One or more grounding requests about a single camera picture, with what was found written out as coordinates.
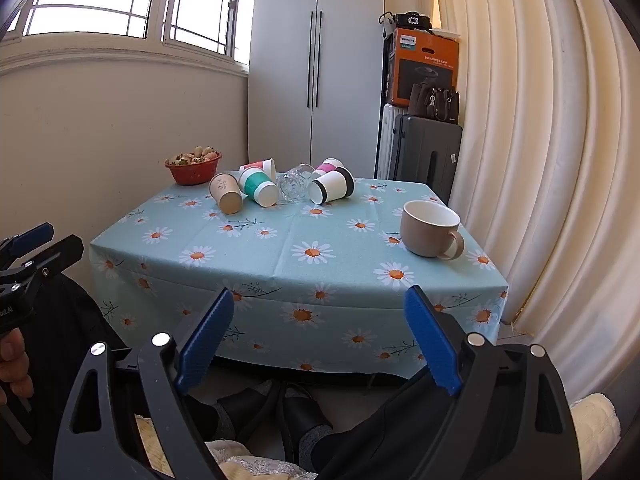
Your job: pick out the daisy print tablecloth table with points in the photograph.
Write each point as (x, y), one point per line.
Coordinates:
(280, 260)

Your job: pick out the grey two-door cabinet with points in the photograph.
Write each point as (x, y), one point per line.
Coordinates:
(285, 85)

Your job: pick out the red banded paper cup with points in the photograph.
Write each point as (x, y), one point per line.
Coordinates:
(260, 166)

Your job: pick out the red plastic bowl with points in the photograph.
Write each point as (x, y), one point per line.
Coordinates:
(192, 174)

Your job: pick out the dark leather handbag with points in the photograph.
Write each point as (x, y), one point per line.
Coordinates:
(434, 102)

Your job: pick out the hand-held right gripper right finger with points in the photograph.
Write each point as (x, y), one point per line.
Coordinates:
(431, 338)

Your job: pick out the white ribbed suitcase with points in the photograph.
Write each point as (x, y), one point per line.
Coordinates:
(386, 140)

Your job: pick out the clear glass cup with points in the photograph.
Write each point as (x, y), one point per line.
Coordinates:
(294, 185)

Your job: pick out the person's left leg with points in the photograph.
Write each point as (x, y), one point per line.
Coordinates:
(60, 320)

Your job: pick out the dark grey suitcase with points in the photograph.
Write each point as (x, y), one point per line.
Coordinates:
(425, 155)

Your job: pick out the beige ceramic mug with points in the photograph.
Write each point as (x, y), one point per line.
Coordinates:
(425, 235)

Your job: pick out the person's right leg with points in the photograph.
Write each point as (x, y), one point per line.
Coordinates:
(400, 430)

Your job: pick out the black banded white paper cup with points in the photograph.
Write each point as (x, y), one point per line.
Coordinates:
(332, 186)

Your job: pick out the person's left hand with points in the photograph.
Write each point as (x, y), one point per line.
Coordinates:
(13, 360)

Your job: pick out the cream lace cloth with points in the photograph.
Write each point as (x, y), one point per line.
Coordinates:
(260, 465)

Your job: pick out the person's leg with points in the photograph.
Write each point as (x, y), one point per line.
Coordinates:
(60, 320)
(400, 430)

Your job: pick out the pink banded paper cup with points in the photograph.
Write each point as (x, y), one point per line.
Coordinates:
(327, 166)

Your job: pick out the orange and black cardboard box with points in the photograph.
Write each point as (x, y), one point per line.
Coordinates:
(425, 67)

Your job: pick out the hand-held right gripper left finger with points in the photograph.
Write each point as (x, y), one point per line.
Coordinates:
(206, 338)

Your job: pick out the heap of small fruit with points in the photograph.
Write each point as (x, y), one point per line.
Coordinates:
(194, 156)

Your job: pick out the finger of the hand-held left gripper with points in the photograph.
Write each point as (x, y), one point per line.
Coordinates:
(33, 236)
(56, 254)

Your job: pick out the brown paper cup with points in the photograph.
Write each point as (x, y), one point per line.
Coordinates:
(227, 194)

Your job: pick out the black camera bag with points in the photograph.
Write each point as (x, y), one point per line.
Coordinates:
(412, 21)

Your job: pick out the cream quilted cushion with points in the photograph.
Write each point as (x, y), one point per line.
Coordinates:
(595, 435)

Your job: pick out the white framed window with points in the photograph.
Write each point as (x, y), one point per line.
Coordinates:
(100, 0)

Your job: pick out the black slipper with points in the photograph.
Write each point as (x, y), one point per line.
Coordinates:
(307, 425)
(247, 410)

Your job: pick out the teal banded paper cup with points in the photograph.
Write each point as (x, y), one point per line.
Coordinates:
(257, 189)

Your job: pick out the cream curtain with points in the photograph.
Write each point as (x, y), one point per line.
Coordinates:
(550, 160)

